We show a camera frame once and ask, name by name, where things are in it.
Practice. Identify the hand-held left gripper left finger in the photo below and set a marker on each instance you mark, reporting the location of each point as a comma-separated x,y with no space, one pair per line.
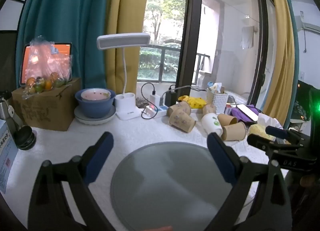
98,158

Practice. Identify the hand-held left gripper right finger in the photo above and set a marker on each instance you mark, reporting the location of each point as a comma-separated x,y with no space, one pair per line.
221,158

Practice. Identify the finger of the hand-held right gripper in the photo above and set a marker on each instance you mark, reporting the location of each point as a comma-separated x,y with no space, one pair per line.
275,131
260,142

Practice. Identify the plain brown paper cup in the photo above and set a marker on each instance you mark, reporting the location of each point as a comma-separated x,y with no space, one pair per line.
225,119
233,132

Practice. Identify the white paper cup green print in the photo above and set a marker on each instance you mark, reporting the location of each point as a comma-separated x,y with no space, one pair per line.
211,122

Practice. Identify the patterned brown paper cup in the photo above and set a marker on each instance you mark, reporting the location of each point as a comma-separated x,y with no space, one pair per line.
180,107
208,109
181,120

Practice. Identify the person's right hand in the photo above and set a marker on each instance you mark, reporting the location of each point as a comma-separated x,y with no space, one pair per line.
308,182

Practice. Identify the white tissue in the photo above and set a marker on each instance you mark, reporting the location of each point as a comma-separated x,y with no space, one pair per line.
268,121

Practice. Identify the yellow crumpled bag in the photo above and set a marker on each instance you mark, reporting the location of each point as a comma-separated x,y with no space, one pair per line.
257,129

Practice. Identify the purple cloth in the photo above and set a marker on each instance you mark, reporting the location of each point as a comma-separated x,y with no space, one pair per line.
236,114

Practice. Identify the white plate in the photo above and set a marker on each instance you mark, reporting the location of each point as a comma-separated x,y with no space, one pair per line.
82,119

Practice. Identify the small white red box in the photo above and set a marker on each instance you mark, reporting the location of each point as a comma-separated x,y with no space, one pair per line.
228,109

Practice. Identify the blue bowl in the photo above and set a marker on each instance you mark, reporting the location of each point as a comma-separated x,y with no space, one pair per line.
95,108

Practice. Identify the white perforated basket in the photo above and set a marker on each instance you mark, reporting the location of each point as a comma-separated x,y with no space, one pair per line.
220,102

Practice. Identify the round grey mat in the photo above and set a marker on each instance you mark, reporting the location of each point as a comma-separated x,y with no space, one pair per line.
170,186

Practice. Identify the yellow cloth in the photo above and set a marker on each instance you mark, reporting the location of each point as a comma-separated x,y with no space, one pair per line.
195,102

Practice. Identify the pink bowl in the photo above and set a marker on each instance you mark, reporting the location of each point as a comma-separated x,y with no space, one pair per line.
95,94

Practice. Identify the cardboard box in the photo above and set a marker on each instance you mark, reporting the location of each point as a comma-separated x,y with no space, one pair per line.
50,111

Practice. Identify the small packets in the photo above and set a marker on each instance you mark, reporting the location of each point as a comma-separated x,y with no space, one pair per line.
215,87

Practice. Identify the white power strip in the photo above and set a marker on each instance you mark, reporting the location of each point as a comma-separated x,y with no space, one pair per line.
155,111

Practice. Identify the yellow curtain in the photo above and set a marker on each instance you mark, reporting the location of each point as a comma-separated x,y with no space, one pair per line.
282,58
130,8

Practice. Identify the black round cap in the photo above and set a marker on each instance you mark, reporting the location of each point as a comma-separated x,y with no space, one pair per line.
23,137

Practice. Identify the black charger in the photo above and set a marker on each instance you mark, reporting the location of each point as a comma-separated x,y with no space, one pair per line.
170,98

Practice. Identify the teal curtain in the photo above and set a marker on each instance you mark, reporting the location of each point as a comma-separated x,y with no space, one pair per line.
296,53
62,8

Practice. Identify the white charger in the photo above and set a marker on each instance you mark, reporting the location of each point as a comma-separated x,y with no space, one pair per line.
155,99

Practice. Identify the blue white box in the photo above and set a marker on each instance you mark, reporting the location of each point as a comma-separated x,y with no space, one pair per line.
6,156

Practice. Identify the hanging white towel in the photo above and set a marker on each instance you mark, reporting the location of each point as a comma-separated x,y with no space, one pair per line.
247,37

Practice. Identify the plastic bag of fruit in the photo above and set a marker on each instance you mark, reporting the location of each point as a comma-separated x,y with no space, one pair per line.
45,71

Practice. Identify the steel bottle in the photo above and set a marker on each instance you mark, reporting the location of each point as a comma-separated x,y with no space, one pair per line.
3,108

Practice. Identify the white air conditioner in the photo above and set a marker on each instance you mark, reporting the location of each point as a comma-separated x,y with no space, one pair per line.
311,27

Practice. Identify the tablet with orange screen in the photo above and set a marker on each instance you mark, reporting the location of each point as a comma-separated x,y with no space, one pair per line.
62,48

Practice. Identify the white desk lamp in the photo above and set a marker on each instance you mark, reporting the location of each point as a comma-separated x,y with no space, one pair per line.
125,41

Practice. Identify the black balcony railing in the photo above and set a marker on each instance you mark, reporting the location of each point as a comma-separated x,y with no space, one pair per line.
162,49

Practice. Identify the white wall socket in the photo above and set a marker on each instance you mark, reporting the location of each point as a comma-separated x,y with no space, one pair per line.
303,75

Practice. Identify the dark window frame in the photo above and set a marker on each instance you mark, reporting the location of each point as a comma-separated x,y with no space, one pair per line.
190,33

